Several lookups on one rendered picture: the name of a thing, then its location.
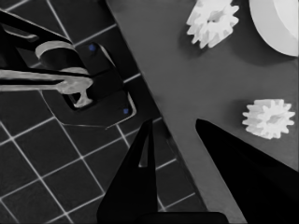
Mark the large thick white disc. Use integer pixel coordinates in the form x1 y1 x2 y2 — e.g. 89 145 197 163
249 0 299 58

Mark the small white toothed gear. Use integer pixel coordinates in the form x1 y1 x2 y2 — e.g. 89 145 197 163
241 98 296 141
186 0 240 49

